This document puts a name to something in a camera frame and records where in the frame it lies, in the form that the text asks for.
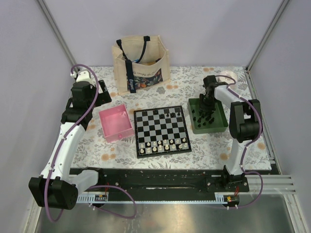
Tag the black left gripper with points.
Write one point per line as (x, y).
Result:
(103, 98)

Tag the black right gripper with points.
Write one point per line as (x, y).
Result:
(209, 110)

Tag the green plastic tray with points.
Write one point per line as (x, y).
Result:
(202, 123)

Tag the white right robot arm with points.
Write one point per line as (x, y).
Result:
(245, 127)

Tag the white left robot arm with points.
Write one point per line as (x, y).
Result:
(54, 187)

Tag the pink plastic box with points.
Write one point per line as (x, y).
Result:
(115, 123)

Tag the beige canvas tote bag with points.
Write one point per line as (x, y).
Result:
(140, 62)

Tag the black white chessboard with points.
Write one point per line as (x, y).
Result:
(160, 136)

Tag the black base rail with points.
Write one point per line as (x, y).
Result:
(165, 184)

